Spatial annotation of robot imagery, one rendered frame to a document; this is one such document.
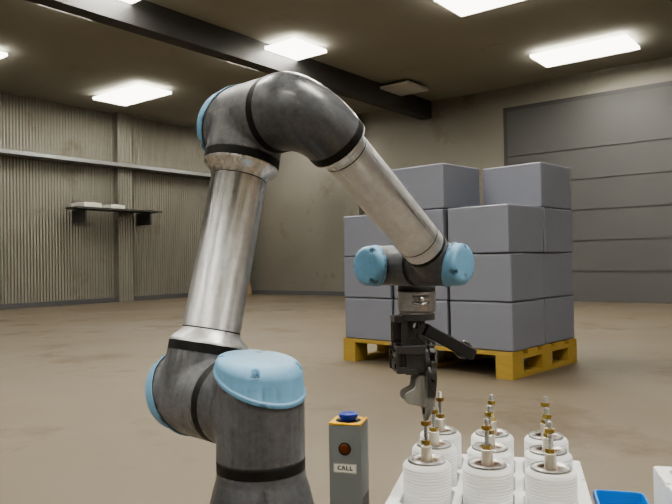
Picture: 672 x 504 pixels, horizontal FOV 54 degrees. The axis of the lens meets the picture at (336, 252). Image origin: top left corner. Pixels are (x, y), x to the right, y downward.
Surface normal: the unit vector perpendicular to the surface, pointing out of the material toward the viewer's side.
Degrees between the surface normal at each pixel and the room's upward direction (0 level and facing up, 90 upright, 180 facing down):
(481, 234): 90
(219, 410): 88
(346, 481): 90
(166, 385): 76
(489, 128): 90
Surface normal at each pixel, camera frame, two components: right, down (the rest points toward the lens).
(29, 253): 0.79, -0.02
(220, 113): -0.65, -0.19
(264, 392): 0.21, -0.06
